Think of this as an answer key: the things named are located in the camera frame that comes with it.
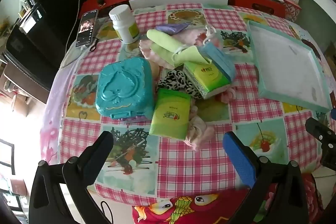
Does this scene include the black hair tie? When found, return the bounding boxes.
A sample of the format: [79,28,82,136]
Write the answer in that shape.
[89,37,100,52]

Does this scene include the pink white wavy cloth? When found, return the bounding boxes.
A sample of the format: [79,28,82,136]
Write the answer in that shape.
[139,26,221,67]

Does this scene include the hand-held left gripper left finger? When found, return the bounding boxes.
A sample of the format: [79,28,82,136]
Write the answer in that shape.
[29,131,114,224]

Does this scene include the white pill bottle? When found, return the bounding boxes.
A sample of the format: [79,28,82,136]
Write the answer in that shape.
[109,5,140,44]

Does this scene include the red patterned gift box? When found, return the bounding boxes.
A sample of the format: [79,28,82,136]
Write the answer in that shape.
[282,0,302,21]

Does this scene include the teal plastic case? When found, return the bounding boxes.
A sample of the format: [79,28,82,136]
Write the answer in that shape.
[95,57,154,121]

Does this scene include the leopard print scrunchie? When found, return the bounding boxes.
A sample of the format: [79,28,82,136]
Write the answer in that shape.
[157,70,201,100]

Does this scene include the white panel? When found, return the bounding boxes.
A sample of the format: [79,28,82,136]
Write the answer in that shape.
[129,0,229,10]

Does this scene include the floral scrunchie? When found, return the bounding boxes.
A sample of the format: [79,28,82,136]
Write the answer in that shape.
[188,105,206,132]

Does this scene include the pink scrunchie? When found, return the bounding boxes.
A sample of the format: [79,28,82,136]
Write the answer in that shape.
[184,122,215,152]

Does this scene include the thick green tissue packet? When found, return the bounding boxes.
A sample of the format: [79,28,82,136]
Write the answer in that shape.
[183,61,231,99]

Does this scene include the purple cloth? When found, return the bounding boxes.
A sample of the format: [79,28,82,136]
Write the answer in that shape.
[155,23,189,35]

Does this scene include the pink checked printed tablecloth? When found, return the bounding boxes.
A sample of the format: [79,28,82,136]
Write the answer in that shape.
[39,2,336,203]

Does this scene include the white tray with teal rim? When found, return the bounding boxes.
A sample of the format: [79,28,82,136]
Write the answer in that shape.
[248,20,333,112]

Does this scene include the blue face mask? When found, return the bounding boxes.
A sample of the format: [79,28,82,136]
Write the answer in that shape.
[198,44,236,83]

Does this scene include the light green cloth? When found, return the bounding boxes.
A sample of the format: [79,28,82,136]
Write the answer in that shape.
[146,29,210,65]

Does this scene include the black smartphone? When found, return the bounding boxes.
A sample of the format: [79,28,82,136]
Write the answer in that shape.
[76,9,98,47]

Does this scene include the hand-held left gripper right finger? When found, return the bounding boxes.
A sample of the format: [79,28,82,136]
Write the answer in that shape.
[223,131,310,224]

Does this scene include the black cabinet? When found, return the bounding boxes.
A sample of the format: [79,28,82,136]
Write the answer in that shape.
[4,0,88,92]

